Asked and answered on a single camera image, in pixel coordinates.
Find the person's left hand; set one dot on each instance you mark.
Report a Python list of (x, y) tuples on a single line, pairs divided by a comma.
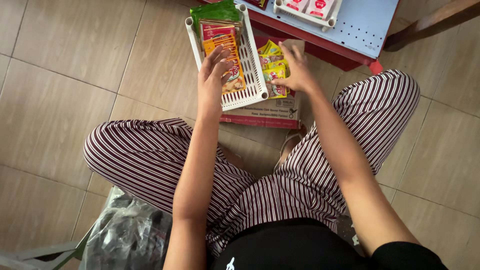
[(210, 84)]

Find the person's right hand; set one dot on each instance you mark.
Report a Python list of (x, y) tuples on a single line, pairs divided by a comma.
[(300, 77)]

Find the pile of yellow packets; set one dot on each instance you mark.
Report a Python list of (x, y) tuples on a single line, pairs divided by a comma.
[(273, 63)]

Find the row of red orange packets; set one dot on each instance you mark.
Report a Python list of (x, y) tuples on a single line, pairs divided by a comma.
[(225, 41)]

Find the white slotted plastic basket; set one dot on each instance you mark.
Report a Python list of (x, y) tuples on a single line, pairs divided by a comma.
[(252, 63)]

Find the brown cardboard box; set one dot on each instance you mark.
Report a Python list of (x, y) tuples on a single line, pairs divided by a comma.
[(262, 112)]

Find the small white plastic basket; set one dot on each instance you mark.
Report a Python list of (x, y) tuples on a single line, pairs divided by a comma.
[(300, 18)]

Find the white sandal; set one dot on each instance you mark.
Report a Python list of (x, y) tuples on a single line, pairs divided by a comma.
[(288, 144)]

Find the white red sachet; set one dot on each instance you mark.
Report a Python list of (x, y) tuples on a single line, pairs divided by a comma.
[(319, 8), (296, 4)]

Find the stack of green packets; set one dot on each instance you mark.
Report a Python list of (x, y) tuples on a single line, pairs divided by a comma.
[(215, 12)]

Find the dark red packet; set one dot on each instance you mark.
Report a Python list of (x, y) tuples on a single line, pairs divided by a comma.
[(258, 3)]

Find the maroon white striped trousers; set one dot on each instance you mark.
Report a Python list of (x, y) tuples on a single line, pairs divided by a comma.
[(150, 157)]

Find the brown wooden furniture leg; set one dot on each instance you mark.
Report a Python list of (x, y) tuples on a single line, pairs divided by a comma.
[(431, 24)]

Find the clear plastic bag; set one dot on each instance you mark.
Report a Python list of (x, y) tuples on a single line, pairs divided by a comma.
[(127, 232)]

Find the black shirt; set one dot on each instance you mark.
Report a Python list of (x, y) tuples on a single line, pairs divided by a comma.
[(300, 247)]

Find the grey metal frame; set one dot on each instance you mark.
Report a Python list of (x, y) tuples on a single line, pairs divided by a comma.
[(41, 255)]

